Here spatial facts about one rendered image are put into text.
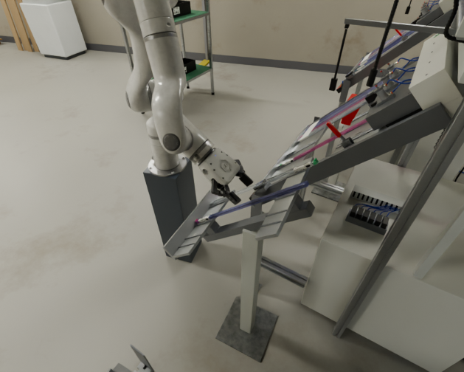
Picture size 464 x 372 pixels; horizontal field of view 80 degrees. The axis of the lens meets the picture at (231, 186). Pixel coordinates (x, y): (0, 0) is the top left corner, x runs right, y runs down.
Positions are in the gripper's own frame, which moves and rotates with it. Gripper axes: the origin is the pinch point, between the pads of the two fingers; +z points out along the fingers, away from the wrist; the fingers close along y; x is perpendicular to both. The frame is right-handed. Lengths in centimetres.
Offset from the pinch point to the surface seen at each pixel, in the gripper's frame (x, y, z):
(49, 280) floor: 147, -28, -32
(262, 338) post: 67, -2, 69
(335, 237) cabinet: 8, 25, 46
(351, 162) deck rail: -21.3, 21.5, 18.7
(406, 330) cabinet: 11, 18, 97
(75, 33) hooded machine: 329, 306, -325
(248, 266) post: 23.9, -3.1, 24.4
